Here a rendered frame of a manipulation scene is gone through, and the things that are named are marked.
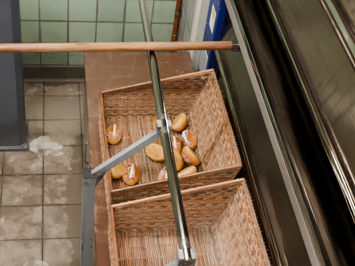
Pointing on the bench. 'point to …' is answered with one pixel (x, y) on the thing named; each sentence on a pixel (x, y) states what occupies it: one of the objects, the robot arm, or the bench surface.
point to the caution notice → (212, 18)
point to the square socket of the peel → (235, 46)
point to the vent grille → (203, 60)
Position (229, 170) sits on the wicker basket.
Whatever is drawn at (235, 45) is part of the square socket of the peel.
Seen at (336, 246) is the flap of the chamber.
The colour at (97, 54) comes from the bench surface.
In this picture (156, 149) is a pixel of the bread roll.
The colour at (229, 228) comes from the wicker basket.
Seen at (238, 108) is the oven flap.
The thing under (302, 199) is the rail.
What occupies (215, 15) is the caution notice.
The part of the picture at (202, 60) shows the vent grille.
